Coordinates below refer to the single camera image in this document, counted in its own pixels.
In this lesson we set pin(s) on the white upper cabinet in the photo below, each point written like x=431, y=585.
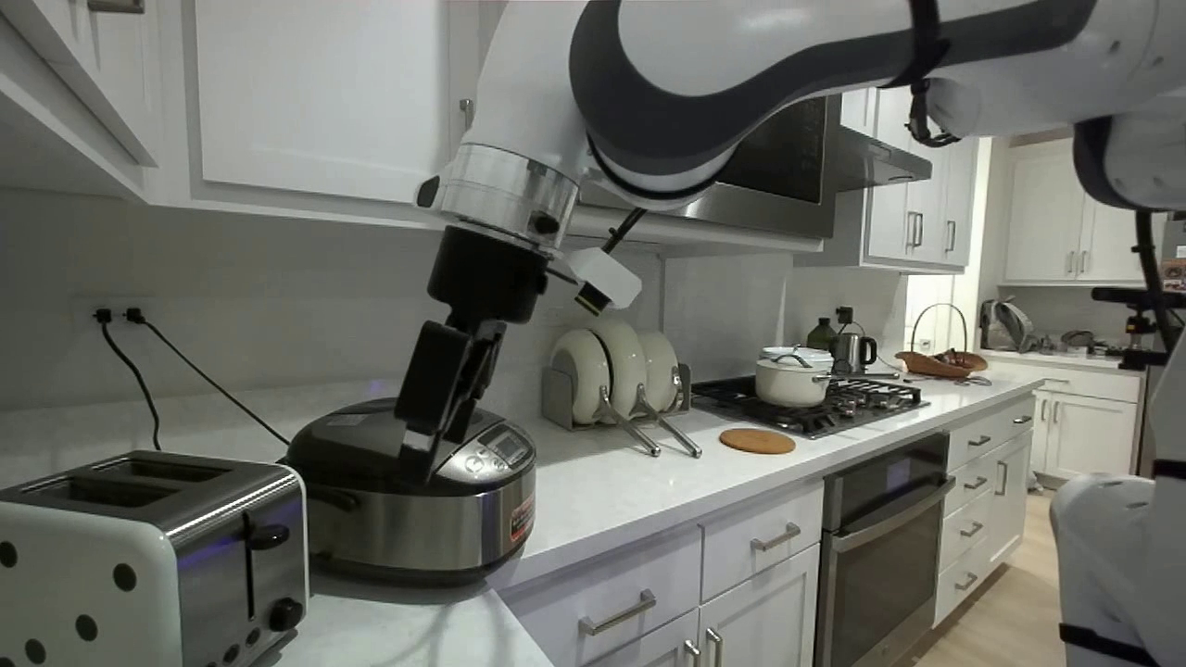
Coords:
x=310, y=98

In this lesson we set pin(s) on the round cork trivet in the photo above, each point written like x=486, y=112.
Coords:
x=756, y=443

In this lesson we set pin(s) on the white wall cabinet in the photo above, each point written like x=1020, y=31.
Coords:
x=921, y=224
x=1062, y=224

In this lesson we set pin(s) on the white base cabinet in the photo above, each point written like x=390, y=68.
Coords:
x=1088, y=429

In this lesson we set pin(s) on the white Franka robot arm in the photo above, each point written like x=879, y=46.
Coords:
x=742, y=59

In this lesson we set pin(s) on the dark bottle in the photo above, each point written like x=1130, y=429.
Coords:
x=820, y=333

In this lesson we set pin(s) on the white drawer cabinet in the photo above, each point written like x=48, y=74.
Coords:
x=983, y=504

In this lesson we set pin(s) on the black camera stand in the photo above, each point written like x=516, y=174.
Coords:
x=1153, y=315

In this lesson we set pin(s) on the white lower cabinet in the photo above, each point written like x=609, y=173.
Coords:
x=726, y=579

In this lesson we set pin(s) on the stainless steel oven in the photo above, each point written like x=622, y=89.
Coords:
x=883, y=558

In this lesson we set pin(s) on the silver two-slot toaster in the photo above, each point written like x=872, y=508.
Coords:
x=122, y=558

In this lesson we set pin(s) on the white lidded pot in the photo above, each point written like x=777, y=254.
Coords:
x=795, y=377

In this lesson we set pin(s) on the dark range hood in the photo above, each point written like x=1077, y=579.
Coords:
x=872, y=158

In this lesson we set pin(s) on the black gas cooktop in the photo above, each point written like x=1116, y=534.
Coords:
x=863, y=399

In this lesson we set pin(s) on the steel rice cooker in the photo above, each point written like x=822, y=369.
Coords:
x=408, y=520

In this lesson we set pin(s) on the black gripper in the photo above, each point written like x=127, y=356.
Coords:
x=486, y=283

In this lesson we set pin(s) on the dark steel kettle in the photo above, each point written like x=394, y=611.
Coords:
x=852, y=346

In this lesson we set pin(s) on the cream frying pan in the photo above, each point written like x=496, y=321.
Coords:
x=581, y=371

